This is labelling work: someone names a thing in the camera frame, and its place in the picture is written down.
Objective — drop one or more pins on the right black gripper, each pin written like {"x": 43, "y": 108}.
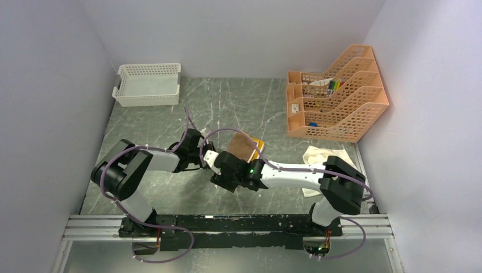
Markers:
{"x": 223, "y": 181}

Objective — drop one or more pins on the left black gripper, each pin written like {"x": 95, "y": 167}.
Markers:
{"x": 209, "y": 146}

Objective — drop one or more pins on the yellow brown bear towel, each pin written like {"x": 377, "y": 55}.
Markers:
{"x": 242, "y": 148}

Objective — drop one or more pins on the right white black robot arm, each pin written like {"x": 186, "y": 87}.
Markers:
{"x": 341, "y": 185}

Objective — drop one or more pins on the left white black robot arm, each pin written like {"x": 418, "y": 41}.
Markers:
{"x": 121, "y": 170}

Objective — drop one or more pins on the white crumpled towel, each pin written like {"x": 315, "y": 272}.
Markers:
{"x": 314, "y": 155}

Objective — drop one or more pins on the white plastic basket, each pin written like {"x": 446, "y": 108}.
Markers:
{"x": 156, "y": 84}

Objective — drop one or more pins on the orange plastic file organizer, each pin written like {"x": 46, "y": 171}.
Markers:
{"x": 346, "y": 114}

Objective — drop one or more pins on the colourful pens in organizer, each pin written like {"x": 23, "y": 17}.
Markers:
{"x": 334, "y": 85}

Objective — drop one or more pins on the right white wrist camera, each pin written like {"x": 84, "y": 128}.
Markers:
{"x": 210, "y": 158}

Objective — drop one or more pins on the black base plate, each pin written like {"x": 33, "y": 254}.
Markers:
{"x": 243, "y": 230}

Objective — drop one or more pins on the aluminium rail frame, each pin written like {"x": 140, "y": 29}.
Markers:
{"x": 91, "y": 242}

